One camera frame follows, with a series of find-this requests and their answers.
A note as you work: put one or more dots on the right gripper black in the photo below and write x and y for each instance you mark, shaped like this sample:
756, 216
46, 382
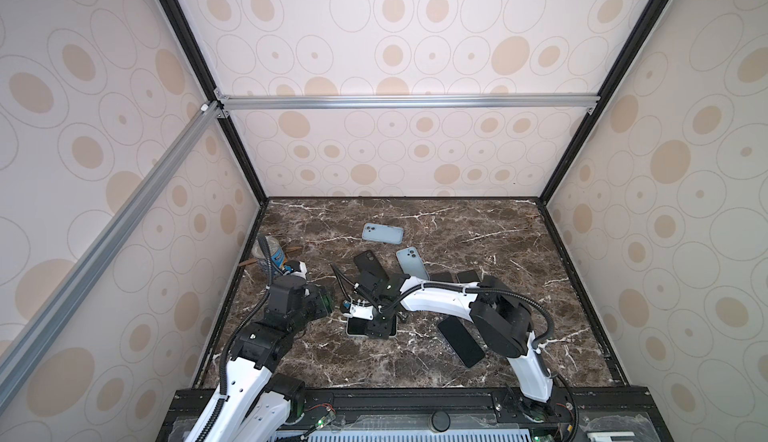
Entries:
377, 330

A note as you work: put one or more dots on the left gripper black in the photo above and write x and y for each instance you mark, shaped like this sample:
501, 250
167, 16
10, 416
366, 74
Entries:
323, 302

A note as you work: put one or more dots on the light blue case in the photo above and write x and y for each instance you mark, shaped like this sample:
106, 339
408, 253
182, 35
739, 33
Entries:
411, 263
383, 233
354, 327

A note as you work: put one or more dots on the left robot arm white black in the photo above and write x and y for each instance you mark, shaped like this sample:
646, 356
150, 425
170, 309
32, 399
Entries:
253, 401

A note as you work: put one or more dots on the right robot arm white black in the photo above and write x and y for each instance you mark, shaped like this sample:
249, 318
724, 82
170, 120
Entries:
510, 324

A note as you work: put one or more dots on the black phone case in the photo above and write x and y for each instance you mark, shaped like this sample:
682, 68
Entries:
367, 261

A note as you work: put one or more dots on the black phone middle left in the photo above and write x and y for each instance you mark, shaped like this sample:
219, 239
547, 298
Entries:
444, 276

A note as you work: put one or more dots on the black phone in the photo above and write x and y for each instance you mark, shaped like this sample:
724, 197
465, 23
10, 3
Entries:
444, 276
461, 341
468, 276

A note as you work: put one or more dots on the black phone middle right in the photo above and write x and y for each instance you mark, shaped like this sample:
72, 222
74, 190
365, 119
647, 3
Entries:
468, 276

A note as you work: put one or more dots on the black phone front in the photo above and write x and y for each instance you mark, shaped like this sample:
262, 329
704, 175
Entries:
461, 341

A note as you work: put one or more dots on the blue tin can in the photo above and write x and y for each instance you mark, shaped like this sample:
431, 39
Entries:
271, 250

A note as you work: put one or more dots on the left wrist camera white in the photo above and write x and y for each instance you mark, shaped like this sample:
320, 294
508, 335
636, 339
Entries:
295, 267

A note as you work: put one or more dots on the horizontal aluminium rail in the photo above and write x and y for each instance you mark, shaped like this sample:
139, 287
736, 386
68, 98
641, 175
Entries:
409, 102

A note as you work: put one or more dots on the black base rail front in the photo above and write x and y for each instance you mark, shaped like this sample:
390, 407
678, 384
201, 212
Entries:
628, 408

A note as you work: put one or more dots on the left diagonal aluminium rail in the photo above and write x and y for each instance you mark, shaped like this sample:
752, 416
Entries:
37, 337

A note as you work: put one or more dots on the left black frame post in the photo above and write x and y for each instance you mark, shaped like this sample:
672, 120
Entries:
192, 51

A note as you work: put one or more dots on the black frame post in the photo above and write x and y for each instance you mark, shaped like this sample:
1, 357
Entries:
192, 51
647, 21

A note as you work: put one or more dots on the right black frame post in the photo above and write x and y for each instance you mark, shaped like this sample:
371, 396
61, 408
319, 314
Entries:
647, 21

